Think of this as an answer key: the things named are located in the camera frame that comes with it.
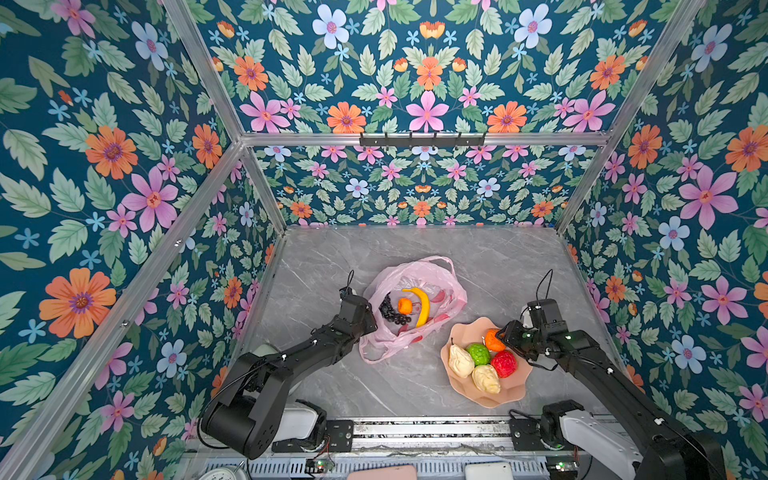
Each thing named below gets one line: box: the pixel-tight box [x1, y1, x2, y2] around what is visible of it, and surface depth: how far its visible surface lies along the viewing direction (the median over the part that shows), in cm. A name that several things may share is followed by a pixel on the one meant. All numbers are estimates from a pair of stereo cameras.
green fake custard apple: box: [466, 343, 491, 366], surface depth 83 cm
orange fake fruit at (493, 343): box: [485, 328, 506, 352], surface depth 85 cm
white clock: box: [198, 468, 248, 480], surface depth 67 cm
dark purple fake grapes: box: [378, 292, 412, 325], surface depth 95 cm
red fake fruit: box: [491, 350, 518, 379], surface depth 80 cm
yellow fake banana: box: [402, 287, 431, 328], surface depth 97 cm
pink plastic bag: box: [359, 256, 468, 364], surface depth 92 cm
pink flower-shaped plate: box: [441, 317, 533, 409], surface depth 81 cm
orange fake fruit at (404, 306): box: [397, 298, 412, 315], surface depth 95 cm
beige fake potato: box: [472, 364, 501, 394], surface depth 79 cm
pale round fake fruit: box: [448, 344, 475, 379], surface depth 80 cm
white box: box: [465, 462, 513, 480], surface depth 69 cm
